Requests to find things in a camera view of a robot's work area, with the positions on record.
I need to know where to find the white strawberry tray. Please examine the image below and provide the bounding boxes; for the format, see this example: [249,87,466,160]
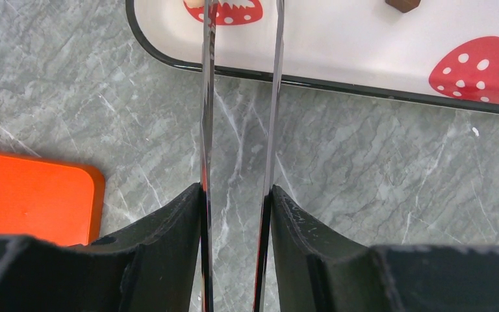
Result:
[125,1,499,114]

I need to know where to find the metal tongs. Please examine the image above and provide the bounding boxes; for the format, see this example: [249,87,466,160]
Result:
[199,1,285,311]

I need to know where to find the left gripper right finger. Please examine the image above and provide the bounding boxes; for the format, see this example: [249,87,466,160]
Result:
[272,186,499,311]

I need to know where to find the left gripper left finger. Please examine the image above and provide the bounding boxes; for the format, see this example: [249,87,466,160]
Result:
[0,183,203,311]

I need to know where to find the orange box lid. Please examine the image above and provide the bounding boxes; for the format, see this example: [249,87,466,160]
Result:
[0,152,106,246]

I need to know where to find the brown block chocolate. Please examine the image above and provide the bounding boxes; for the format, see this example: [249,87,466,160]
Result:
[385,0,421,13]

